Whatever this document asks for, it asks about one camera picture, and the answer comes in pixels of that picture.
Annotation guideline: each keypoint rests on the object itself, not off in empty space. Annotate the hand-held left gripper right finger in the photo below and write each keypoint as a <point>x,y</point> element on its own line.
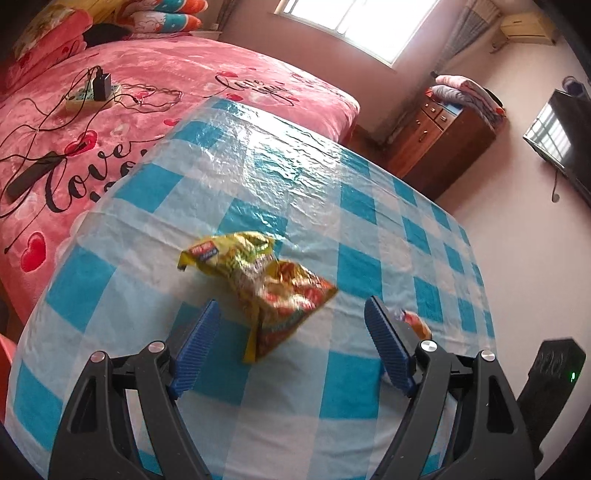
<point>388,346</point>

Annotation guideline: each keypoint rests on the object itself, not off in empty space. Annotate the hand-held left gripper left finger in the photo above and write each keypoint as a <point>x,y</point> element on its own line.
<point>198,344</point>

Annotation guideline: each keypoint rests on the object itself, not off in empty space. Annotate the yellow red snack bag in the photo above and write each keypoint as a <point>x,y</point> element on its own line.
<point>277,295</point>

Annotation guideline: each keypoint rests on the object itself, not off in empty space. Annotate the small orange wrapper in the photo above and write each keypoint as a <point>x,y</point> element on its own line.
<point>418,325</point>

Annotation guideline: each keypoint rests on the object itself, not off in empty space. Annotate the orange plastic stool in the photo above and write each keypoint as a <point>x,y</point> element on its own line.
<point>5,364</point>

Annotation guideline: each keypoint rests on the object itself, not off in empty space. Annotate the blue white checked tablecloth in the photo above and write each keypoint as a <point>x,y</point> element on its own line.
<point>277,161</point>

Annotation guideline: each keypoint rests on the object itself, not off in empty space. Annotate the brown wooden cabinet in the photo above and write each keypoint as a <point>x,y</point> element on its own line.
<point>438,147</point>

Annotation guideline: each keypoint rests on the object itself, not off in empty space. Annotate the black remote control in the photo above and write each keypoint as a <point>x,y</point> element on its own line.
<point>32,175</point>

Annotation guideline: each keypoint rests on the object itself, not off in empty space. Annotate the folded quilts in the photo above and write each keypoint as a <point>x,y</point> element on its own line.
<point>461,90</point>

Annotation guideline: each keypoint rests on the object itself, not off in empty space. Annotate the white power strip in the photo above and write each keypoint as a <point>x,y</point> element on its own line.
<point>78,102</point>

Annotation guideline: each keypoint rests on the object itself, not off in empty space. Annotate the pink printed bedspread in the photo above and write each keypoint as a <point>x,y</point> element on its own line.
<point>184,69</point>

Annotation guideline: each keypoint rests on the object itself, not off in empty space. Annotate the white nightstand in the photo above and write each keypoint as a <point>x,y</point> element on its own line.
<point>210,33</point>

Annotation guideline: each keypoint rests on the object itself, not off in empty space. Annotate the grey checked curtain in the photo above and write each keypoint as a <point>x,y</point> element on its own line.
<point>461,37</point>

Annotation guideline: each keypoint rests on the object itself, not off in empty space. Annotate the black garment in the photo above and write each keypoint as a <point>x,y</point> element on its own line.
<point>108,33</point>

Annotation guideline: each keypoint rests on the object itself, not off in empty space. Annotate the window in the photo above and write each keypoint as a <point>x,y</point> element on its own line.
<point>369,23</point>

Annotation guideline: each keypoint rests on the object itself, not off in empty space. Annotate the folded pink blanket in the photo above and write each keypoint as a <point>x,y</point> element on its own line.
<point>46,50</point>

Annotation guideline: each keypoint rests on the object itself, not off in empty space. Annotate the cream air conditioner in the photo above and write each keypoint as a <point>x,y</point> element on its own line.
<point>526,27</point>

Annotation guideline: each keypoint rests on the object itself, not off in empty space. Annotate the yellow wooden headboard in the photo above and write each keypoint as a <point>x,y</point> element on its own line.
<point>99,7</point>

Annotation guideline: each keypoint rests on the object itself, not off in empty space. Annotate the yellow floral pillow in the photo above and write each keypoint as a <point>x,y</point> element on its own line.
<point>41,23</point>

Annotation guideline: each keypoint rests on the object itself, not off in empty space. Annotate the wall television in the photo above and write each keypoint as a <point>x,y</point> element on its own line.
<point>563,138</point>

